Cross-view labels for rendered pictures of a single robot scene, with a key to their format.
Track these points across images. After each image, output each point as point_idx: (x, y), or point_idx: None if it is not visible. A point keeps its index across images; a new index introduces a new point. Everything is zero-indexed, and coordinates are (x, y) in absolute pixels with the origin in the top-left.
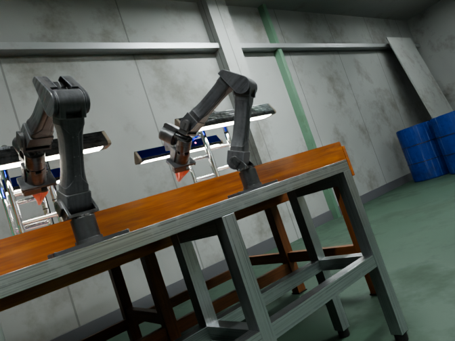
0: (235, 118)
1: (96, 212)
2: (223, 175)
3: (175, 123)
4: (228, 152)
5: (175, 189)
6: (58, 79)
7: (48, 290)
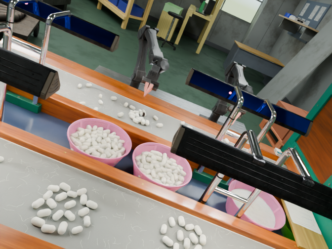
0: (146, 54)
1: (204, 118)
2: (128, 85)
3: (117, 40)
4: (145, 73)
5: (162, 100)
6: (237, 63)
7: None
